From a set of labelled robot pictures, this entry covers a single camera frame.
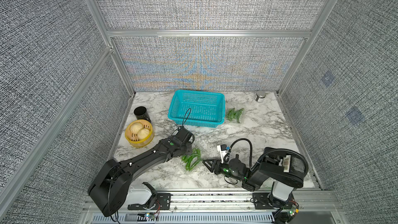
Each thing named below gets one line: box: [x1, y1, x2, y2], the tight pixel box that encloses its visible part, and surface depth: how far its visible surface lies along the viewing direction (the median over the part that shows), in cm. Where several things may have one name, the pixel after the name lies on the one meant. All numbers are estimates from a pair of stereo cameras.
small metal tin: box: [254, 90, 267, 103], surface depth 115 cm
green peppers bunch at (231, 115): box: [226, 107, 245, 124], surface depth 105 cm
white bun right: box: [137, 128, 150, 140], surface depth 92 cm
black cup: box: [133, 105, 152, 123], surface depth 99 cm
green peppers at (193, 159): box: [181, 147, 202, 171], surface depth 87 cm
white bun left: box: [129, 121, 144, 134], surface depth 96 cm
